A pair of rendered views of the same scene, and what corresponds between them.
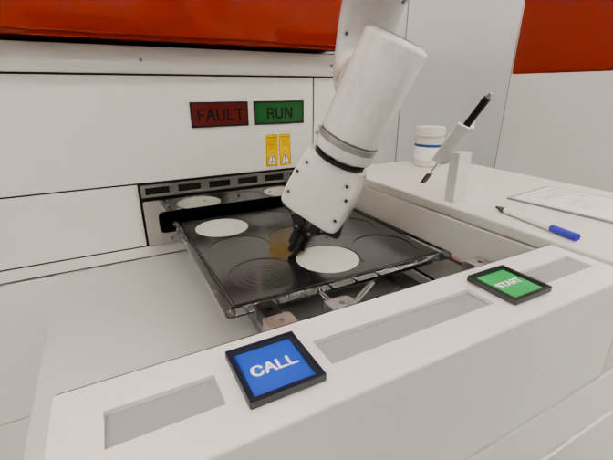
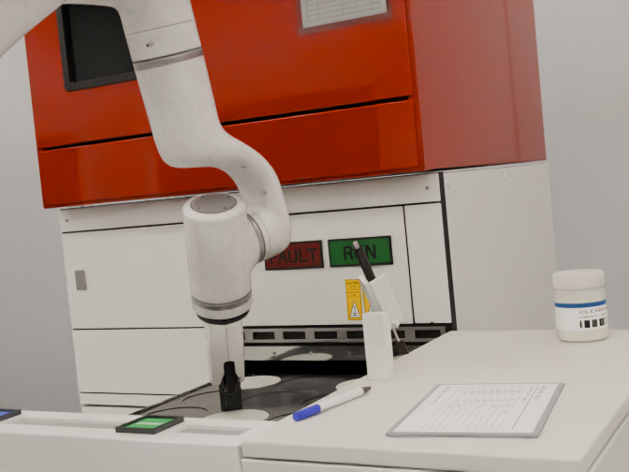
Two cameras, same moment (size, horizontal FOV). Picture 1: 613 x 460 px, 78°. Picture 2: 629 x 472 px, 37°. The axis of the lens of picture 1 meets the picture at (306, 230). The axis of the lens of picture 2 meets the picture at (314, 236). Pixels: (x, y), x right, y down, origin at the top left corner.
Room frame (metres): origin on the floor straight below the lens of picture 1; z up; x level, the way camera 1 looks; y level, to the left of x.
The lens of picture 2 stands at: (-0.06, -1.20, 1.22)
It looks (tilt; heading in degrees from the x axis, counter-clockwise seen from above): 3 degrees down; 57
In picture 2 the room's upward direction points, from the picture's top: 6 degrees counter-clockwise
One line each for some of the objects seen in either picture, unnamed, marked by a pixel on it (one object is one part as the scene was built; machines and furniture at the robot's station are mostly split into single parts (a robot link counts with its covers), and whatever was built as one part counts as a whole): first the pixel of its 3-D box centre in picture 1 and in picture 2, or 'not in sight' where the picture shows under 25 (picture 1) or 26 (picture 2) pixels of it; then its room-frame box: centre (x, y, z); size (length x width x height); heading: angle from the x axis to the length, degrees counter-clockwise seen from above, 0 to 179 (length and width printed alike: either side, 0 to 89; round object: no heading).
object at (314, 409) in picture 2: (532, 220); (334, 401); (0.52, -0.33, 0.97); 0.14 x 0.01 x 0.01; 18
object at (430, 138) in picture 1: (429, 146); (580, 304); (0.96, -0.31, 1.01); 0.07 x 0.07 x 0.10
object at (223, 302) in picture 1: (196, 257); (176, 399); (0.55, 0.18, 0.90); 0.37 x 0.01 x 0.01; 28
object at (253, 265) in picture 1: (297, 236); (273, 401); (0.63, 0.02, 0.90); 0.34 x 0.34 x 0.01; 28
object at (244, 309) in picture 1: (354, 279); not in sight; (0.47, -0.07, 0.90); 0.38 x 0.01 x 0.01; 118
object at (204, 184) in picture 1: (247, 180); (326, 334); (0.82, 0.13, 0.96); 0.44 x 0.01 x 0.02; 118
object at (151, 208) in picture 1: (250, 208); (328, 372); (0.81, 0.13, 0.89); 0.44 x 0.02 x 0.10; 118
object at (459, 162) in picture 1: (451, 161); (382, 324); (0.65, -0.25, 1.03); 0.06 x 0.04 x 0.13; 28
